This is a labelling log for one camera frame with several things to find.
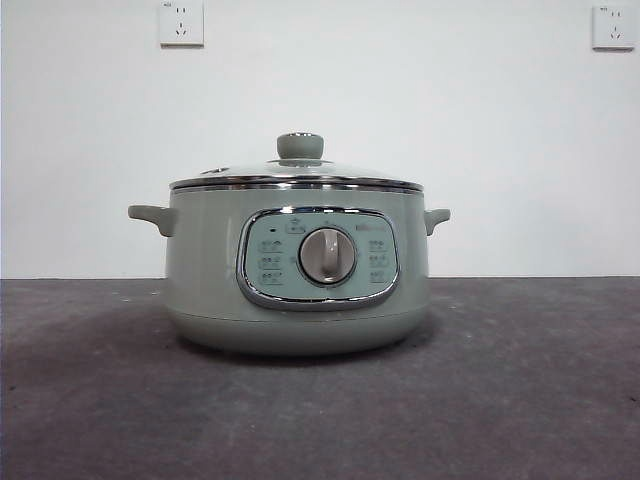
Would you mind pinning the white wall socket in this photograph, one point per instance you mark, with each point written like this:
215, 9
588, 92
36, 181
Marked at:
182, 24
614, 28

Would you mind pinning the sage green electric cooking pot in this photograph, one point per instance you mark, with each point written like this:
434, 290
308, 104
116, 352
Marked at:
210, 280

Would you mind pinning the glass lid with green knob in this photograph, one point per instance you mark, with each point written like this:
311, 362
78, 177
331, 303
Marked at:
300, 147

